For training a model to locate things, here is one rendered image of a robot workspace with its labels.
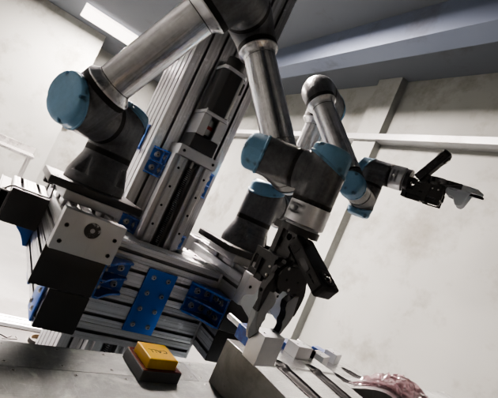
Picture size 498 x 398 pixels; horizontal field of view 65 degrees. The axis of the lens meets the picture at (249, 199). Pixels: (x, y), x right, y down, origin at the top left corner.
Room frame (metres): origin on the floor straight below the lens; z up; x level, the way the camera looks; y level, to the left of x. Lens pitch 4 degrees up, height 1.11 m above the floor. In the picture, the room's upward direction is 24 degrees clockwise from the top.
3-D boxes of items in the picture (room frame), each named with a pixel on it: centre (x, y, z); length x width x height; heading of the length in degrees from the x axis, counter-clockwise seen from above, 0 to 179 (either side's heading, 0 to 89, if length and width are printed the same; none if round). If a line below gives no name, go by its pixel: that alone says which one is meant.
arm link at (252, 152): (0.74, -0.02, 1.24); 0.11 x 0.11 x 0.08; 70
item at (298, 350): (0.92, -0.21, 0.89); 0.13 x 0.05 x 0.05; 38
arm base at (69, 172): (1.00, 0.38, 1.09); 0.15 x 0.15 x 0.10
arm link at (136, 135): (1.00, 0.38, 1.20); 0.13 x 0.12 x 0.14; 160
